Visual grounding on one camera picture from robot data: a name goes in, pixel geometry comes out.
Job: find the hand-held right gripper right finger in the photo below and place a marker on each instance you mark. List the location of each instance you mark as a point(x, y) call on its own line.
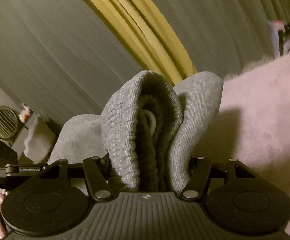
point(197, 175)

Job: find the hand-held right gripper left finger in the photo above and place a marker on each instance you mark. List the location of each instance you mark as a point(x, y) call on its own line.
point(95, 173)

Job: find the grey pants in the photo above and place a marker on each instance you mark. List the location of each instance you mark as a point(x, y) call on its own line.
point(125, 120)

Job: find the round grille fan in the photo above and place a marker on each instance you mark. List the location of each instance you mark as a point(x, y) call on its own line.
point(4, 122)

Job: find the small white red object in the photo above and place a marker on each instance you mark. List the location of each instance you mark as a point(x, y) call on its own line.
point(25, 112)

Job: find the pink fleece blanket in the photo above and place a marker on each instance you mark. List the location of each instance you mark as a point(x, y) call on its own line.
point(259, 105)

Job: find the green curtain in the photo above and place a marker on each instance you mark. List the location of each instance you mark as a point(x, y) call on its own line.
point(222, 17)
point(47, 42)

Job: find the yellow curtain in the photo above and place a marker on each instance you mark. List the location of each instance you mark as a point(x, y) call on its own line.
point(140, 30)

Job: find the pale box with red mark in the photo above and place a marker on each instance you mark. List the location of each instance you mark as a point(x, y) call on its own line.
point(274, 37)

